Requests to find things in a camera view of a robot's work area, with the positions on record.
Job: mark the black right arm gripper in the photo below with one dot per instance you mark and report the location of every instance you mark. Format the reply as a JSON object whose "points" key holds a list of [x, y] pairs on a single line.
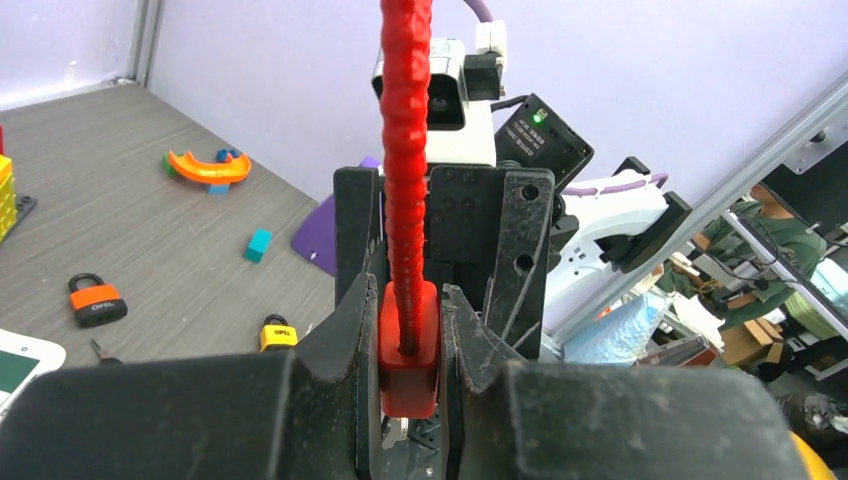
{"points": [[478, 221]]}

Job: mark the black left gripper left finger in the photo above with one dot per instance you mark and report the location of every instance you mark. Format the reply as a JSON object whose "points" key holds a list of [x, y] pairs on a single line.
{"points": [[308, 412]]}

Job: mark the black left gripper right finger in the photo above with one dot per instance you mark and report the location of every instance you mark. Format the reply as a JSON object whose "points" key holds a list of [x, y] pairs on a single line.
{"points": [[504, 417]]}

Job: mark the yellow black key fob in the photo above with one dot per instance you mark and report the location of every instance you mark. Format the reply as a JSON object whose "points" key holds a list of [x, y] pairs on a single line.
{"points": [[277, 334]]}

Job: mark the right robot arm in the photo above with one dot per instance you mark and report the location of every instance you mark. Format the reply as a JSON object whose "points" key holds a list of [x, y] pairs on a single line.
{"points": [[633, 219]]}

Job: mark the purple white device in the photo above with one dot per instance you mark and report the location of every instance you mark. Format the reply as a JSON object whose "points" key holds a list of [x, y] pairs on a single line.
{"points": [[315, 239]]}

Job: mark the teal cube block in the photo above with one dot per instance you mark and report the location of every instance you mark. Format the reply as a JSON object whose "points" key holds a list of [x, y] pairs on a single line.
{"points": [[258, 245]]}

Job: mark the orange curved toy track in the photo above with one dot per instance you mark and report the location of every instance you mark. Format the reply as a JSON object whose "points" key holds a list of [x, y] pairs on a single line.
{"points": [[227, 168]]}

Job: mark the person in green shirt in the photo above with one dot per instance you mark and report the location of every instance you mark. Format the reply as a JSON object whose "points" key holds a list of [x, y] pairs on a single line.
{"points": [[787, 234]]}

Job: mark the green white chess mat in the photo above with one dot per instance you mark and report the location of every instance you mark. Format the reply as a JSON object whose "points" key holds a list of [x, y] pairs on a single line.
{"points": [[24, 358]]}

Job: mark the dark grey building baseplate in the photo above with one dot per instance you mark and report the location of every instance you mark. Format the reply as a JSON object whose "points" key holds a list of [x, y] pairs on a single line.
{"points": [[24, 205]]}

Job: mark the yellow building block tower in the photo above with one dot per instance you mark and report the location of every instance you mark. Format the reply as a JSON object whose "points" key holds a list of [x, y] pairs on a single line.
{"points": [[8, 208]]}

